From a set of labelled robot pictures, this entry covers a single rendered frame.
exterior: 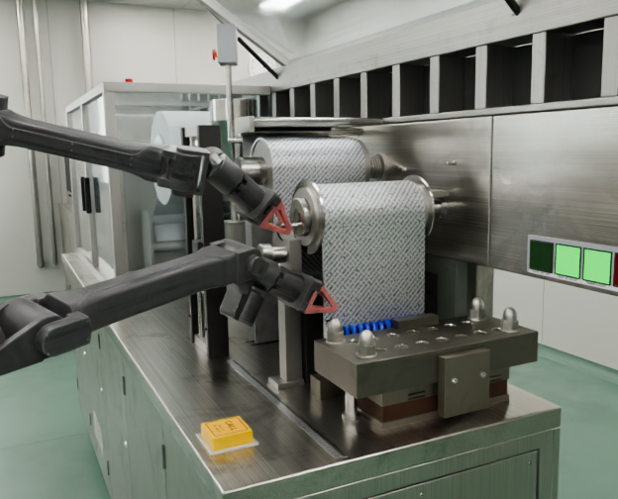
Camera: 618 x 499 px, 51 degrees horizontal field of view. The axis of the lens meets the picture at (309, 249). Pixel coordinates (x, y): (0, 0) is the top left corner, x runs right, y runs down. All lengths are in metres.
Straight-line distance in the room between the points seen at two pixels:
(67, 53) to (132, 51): 0.60
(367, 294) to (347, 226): 0.15
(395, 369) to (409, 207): 0.36
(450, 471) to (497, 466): 0.11
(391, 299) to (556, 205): 0.37
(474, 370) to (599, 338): 3.14
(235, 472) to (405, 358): 0.34
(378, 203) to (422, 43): 0.42
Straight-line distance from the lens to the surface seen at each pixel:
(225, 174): 1.17
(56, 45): 6.75
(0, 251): 6.71
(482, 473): 1.25
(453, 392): 1.19
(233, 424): 1.14
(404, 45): 1.59
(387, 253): 1.31
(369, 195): 1.29
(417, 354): 1.15
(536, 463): 1.33
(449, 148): 1.42
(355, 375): 1.09
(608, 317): 4.25
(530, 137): 1.25
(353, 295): 1.28
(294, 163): 1.46
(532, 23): 1.28
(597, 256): 1.15
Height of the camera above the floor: 1.38
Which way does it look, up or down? 9 degrees down
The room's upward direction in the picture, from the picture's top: 1 degrees counter-clockwise
